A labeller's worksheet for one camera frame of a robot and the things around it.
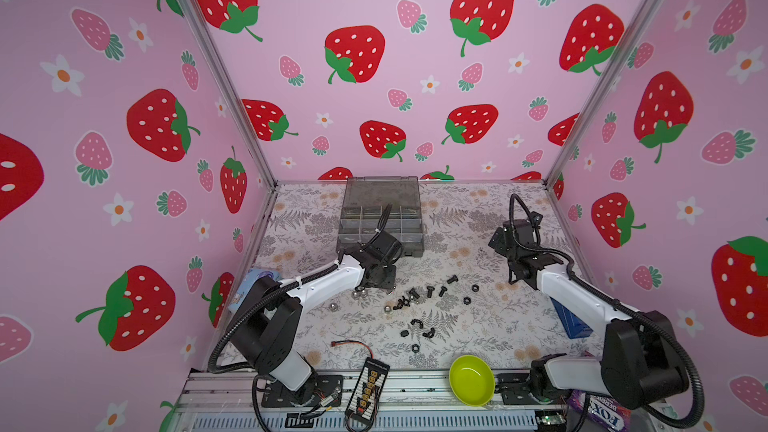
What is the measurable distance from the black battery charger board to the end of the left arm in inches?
8.6

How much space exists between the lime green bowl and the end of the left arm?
0.91 feet

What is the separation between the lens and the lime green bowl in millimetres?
739

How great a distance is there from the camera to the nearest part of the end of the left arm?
630 mm

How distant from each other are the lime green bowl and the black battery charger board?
0.18m

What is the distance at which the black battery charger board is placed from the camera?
713 millimetres
